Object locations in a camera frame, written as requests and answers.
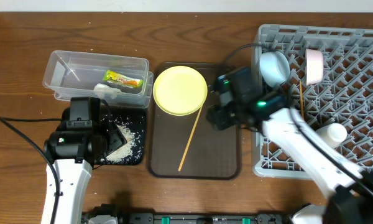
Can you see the pink white bowl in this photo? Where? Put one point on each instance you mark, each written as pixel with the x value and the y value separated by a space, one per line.
pixel 314 66

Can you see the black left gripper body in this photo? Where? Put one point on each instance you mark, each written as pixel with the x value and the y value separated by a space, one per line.
pixel 102 137

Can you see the clear plastic waste bin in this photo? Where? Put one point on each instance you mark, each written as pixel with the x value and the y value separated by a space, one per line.
pixel 75 74

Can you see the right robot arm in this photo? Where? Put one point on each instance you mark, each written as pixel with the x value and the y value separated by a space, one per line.
pixel 347 187

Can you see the green orange snack wrapper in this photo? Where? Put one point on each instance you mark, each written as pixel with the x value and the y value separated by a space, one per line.
pixel 120 79

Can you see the black plastic waste tray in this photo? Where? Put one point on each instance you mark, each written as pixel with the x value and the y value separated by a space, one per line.
pixel 138 114

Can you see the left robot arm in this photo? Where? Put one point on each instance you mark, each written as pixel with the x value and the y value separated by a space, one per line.
pixel 66 188

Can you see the yellow plate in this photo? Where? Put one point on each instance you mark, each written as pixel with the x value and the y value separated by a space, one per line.
pixel 180 90

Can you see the white tissue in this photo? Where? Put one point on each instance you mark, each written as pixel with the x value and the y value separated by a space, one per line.
pixel 104 91

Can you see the pile of rice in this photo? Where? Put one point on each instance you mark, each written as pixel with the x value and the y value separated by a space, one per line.
pixel 131 154

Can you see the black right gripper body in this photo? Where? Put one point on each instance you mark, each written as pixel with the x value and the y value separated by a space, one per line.
pixel 219 116

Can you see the wooden chopstick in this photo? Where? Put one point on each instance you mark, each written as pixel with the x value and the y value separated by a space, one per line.
pixel 301 100
pixel 189 140

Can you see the light blue bowl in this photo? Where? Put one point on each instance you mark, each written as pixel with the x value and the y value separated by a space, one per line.
pixel 274 68

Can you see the white green cup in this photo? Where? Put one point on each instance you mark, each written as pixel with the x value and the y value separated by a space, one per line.
pixel 333 134

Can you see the dark brown serving tray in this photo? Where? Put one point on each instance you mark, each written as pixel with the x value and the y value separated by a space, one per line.
pixel 212 154

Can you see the grey dishwasher rack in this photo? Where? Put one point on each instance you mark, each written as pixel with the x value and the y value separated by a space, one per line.
pixel 345 94

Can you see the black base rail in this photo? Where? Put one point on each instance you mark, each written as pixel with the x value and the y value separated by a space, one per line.
pixel 107 213

